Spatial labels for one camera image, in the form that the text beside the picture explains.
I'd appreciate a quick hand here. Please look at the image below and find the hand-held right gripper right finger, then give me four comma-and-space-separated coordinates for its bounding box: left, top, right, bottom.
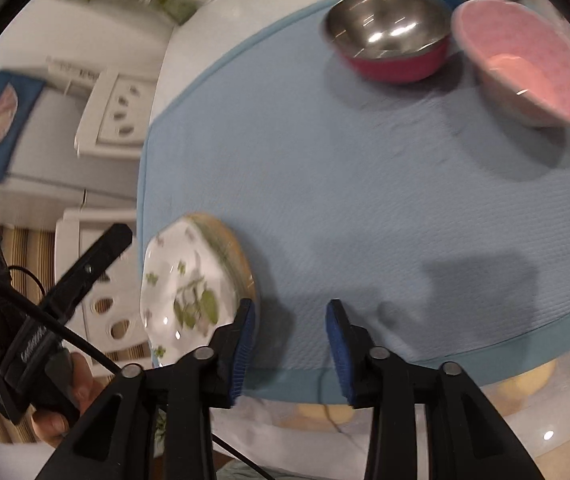
326, 299, 523, 480

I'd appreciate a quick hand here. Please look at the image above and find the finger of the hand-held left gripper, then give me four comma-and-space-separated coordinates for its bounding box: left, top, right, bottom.
40, 224, 134, 328

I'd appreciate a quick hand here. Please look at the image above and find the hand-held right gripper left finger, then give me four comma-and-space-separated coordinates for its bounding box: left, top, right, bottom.
35, 298, 256, 480

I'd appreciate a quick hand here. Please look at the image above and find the tan rimmed plate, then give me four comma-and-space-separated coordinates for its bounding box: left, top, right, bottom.
187, 212, 257, 321

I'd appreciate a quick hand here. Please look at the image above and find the white floral plate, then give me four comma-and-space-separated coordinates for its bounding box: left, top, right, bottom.
140, 214, 240, 367

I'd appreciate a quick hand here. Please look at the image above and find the magenta steel bowl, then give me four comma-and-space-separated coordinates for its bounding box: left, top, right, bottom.
322, 0, 453, 83

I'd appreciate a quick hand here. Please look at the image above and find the pink dotted bowl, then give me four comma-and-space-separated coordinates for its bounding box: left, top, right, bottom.
451, 0, 570, 128

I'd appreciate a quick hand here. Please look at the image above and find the person's left hand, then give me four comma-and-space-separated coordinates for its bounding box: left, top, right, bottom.
32, 352, 108, 448

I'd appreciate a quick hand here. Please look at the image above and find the white dining chair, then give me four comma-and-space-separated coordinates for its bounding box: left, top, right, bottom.
74, 70, 160, 161
55, 207, 158, 368

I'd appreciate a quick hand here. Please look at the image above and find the white refrigerator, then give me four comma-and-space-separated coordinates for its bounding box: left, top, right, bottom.
0, 55, 158, 211

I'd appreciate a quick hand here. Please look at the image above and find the light blue table mat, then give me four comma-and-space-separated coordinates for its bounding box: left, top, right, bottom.
136, 0, 570, 406

